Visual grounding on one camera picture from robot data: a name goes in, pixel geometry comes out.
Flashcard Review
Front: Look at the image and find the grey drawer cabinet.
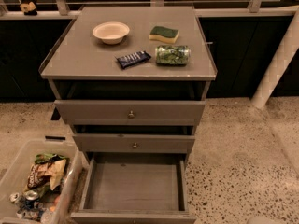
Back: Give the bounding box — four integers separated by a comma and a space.
38, 5, 219, 166

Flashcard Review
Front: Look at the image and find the blue soda can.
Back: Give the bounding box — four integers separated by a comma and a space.
23, 190, 39, 209

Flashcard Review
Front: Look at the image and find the grey top drawer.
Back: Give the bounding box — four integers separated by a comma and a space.
54, 100, 205, 126

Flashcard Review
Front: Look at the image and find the white paper bowl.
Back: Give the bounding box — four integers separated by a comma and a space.
93, 21, 130, 45

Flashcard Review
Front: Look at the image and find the grey middle drawer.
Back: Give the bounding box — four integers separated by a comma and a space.
73, 133, 195, 154

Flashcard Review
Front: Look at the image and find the small yellow black object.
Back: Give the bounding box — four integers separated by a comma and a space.
20, 2, 37, 16

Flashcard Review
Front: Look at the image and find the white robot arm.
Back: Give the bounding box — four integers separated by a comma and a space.
247, 216, 280, 224

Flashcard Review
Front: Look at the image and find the crushed silver can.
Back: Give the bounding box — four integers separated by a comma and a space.
9, 192, 22, 204

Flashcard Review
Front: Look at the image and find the brown chip bag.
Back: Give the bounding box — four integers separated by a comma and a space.
27, 159, 66, 190

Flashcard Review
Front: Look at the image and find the white diagonal post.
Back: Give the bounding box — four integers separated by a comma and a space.
251, 8, 299, 109

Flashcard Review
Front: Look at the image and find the green snack bag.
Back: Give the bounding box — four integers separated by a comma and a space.
35, 153, 67, 164

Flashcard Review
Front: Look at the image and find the green yellow sponge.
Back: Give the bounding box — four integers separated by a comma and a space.
149, 26, 179, 44

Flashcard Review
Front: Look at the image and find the blue snack bar wrapper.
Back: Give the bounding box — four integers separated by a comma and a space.
117, 51, 151, 69

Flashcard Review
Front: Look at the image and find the clear plastic bin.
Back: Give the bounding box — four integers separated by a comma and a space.
0, 139, 82, 224

